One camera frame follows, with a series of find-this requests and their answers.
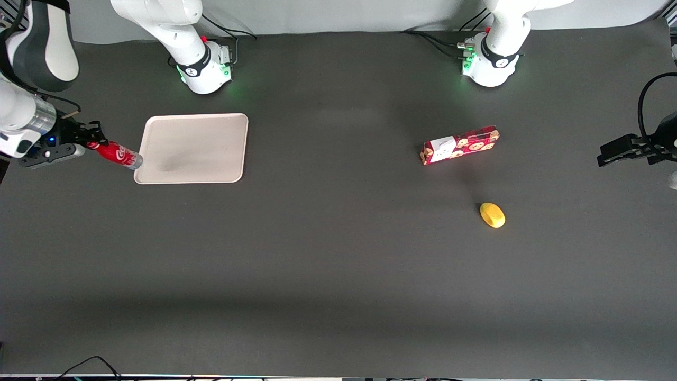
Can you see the red cookie box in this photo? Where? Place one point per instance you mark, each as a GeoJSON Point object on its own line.
{"type": "Point", "coordinates": [460, 145]}

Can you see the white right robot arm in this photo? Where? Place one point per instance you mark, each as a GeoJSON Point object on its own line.
{"type": "Point", "coordinates": [180, 32]}

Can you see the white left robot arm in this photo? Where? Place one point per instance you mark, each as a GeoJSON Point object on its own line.
{"type": "Point", "coordinates": [500, 47]}

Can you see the red coke bottle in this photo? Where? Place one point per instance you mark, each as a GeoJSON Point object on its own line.
{"type": "Point", "coordinates": [119, 154]}

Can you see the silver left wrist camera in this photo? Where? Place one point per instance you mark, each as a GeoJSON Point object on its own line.
{"type": "Point", "coordinates": [673, 181]}

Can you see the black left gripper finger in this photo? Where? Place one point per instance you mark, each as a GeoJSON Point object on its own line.
{"type": "Point", "coordinates": [621, 142]}
{"type": "Point", "coordinates": [619, 157]}

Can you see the beige plastic tray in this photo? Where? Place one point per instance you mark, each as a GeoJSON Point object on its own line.
{"type": "Point", "coordinates": [195, 149]}

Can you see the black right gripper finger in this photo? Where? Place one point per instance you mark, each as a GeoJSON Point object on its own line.
{"type": "Point", "coordinates": [91, 129]}
{"type": "Point", "coordinates": [95, 143]}

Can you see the dark grey table mat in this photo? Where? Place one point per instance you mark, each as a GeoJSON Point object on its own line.
{"type": "Point", "coordinates": [338, 264]}

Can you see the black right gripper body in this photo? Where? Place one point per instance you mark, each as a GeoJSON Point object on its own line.
{"type": "Point", "coordinates": [66, 133]}

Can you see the yellow lemon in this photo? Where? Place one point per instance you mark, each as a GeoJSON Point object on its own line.
{"type": "Point", "coordinates": [492, 215]}

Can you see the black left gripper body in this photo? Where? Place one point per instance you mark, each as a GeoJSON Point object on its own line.
{"type": "Point", "coordinates": [667, 135]}

